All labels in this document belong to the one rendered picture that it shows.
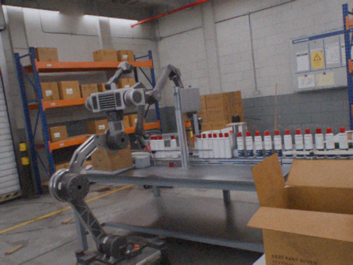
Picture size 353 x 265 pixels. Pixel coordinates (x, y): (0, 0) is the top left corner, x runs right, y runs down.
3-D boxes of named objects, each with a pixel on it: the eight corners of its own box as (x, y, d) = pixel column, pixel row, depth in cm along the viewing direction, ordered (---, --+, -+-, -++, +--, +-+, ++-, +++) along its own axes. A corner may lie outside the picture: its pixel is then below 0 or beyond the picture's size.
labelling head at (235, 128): (250, 153, 287) (247, 122, 284) (244, 157, 276) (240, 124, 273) (235, 153, 295) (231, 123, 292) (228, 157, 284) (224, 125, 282)
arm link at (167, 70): (162, 64, 299) (170, 59, 292) (172, 74, 305) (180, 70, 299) (144, 100, 273) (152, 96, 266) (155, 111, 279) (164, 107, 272)
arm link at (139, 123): (137, 89, 335) (144, 88, 328) (141, 90, 339) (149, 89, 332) (133, 133, 332) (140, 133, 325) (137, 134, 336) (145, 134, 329)
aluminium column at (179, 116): (189, 167, 289) (180, 86, 282) (186, 168, 286) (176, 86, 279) (185, 167, 292) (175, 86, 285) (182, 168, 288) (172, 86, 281)
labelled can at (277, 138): (283, 157, 257) (281, 130, 255) (281, 158, 253) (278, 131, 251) (277, 157, 260) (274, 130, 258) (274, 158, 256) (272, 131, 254)
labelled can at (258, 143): (264, 157, 266) (261, 130, 264) (261, 158, 262) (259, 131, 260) (257, 157, 269) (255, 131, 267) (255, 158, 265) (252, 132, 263)
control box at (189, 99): (201, 110, 283) (198, 86, 281) (182, 112, 278) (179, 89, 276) (197, 110, 293) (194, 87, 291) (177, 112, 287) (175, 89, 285)
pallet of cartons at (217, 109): (250, 158, 706) (243, 90, 691) (233, 168, 639) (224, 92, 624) (200, 158, 775) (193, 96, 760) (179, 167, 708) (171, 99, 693)
